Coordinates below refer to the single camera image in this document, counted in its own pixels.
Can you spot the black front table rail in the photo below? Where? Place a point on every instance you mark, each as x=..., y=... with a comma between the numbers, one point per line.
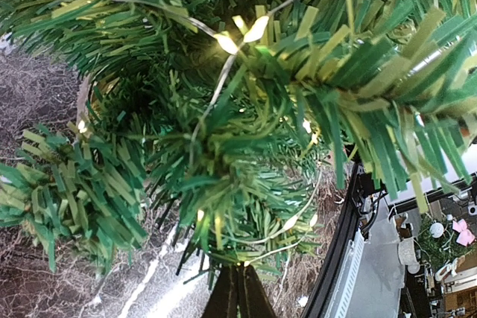
x=413, y=264

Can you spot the small green christmas tree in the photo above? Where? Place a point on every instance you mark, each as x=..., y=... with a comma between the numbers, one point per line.
x=222, y=106

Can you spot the white slotted cable duct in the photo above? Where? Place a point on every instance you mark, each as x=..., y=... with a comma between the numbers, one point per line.
x=342, y=294

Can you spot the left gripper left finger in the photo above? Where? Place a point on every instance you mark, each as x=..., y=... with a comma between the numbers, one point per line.
x=223, y=301

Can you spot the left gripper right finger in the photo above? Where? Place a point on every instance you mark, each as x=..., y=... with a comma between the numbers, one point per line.
x=252, y=298

